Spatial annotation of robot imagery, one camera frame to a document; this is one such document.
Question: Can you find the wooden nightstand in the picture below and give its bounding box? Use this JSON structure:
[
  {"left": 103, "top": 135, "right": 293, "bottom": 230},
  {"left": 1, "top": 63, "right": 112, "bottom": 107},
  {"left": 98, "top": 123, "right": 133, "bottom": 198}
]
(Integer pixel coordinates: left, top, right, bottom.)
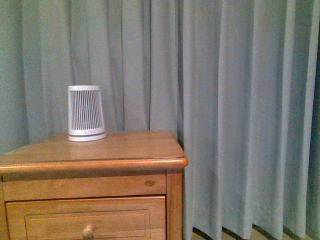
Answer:
[{"left": 0, "top": 130, "right": 188, "bottom": 240}]

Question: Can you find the upper nightstand drawer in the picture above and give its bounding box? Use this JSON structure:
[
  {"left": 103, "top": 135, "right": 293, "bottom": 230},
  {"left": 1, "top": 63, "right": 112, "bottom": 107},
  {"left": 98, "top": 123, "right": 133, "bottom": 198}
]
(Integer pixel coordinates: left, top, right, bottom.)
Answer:
[{"left": 6, "top": 196, "right": 166, "bottom": 240}]

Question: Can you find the round wooden drawer knob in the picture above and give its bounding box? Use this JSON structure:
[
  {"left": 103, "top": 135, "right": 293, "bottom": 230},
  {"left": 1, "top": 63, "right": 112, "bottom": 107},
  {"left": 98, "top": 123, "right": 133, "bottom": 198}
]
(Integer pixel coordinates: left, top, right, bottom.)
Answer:
[{"left": 82, "top": 225, "right": 94, "bottom": 240}]

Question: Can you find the white slatted air purifier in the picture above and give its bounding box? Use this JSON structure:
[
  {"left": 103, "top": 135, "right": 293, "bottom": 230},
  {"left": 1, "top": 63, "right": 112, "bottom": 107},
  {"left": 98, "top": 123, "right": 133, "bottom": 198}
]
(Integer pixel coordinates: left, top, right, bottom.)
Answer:
[{"left": 67, "top": 85, "right": 106, "bottom": 142}]

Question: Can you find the grey-green curtain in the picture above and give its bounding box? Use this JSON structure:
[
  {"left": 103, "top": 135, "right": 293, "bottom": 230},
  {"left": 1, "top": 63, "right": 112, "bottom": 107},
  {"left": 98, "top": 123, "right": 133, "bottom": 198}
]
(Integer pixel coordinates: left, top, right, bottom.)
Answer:
[{"left": 0, "top": 0, "right": 320, "bottom": 240}]

